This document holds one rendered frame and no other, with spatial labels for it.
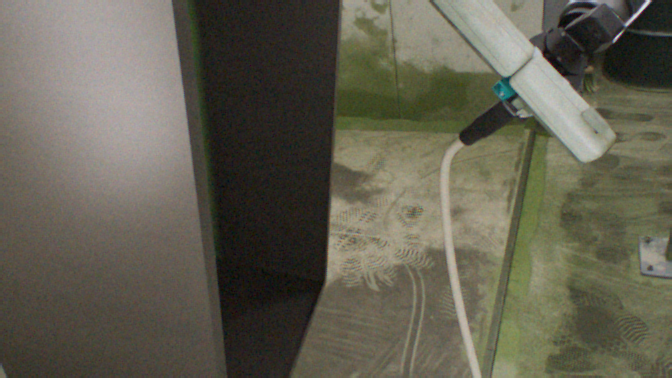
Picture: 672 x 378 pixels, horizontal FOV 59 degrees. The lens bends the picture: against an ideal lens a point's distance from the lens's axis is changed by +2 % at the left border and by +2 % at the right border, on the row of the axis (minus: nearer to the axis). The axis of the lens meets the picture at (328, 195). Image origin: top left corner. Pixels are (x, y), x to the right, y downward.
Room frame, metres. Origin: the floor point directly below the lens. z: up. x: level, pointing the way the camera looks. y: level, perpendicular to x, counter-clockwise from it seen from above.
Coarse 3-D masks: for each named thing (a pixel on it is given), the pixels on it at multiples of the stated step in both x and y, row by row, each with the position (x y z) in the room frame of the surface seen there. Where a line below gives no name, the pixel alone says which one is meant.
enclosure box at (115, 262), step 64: (0, 0) 0.53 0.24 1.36; (64, 0) 0.50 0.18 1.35; (128, 0) 0.48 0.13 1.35; (192, 0) 1.15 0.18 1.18; (256, 0) 1.10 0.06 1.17; (320, 0) 1.06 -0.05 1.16; (0, 64) 0.54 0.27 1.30; (64, 64) 0.51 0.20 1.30; (128, 64) 0.49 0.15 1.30; (192, 64) 0.49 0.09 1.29; (256, 64) 1.11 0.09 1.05; (320, 64) 1.07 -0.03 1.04; (0, 128) 0.55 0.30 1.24; (64, 128) 0.53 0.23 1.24; (128, 128) 0.50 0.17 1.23; (192, 128) 0.49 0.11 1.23; (256, 128) 1.13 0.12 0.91; (320, 128) 1.08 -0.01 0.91; (0, 192) 0.57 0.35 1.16; (64, 192) 0.54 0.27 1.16; (128, 192) 0.51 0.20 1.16; (192, 192) 0.49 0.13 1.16; (256, 192) 1.14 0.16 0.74; (320, 192) 1.09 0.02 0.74; (0, 256) 0.59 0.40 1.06; (64, 256) 0.56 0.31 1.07; (128, 256) 0.53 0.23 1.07; (192, 256) 0.50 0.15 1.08; (256, 256) 1.16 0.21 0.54; (320, 256) 1.10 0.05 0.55; (0, 320) 0.62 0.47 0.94; (64, 320) 0.58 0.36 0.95; (128, 320) 0.54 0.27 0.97; (192, 320) 0.51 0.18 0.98; (256, 320) 0.99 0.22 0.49
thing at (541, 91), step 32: (448, 0) 0.76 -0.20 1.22; (480, 0) 0.75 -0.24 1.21; (480, 32) 0.73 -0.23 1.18; (512, 32) 0.72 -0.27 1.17; (512, 64) 0.70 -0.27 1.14; (544, 64) 0.70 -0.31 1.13; (512, 96) 0.73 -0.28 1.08; (544, 96) 0.67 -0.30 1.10; (576, 96) 0.67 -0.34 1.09; (480, 128) 0.77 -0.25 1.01; (576, 128) 0.64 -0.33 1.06; (608, 128) 0.63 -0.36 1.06; (576, 160) 0.64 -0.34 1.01
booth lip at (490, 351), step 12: (528, 144) 2.23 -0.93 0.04; (528, 156) 2.13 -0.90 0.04; (528, 168) 2.05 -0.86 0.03; (516, 204) 1.81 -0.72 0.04; (516, 216) 1.74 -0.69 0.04; (516, 228) 1.67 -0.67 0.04; (504, 264) 1.49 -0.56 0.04; (504, 276) 1.43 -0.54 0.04; (504, 288) 1.38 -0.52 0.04; (504, 300) 1.35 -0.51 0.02; (492, 324) 1.24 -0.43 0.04; (492, 336) 1.19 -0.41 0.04; (492, 348) 1.15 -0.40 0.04; (492, 360) 1.11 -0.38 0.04
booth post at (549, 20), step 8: (544, 0) 2.34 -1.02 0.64; (552, 0) 2.33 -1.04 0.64; (560, 0) 2.32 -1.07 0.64; (568, 0) 2.30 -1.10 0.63; (544, 8) 2.34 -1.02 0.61; (552, 8) 2.33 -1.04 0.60; (560, 8) 2.31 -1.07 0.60; (544, 16) 2.34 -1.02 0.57; (552, 16) 2.33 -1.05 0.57; (544, 24) 2.34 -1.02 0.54; (552, 24) 2.33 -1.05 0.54; (584, 72) 2.26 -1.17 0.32; (544, 128) 2.33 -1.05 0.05; (544, 136) 2.33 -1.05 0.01
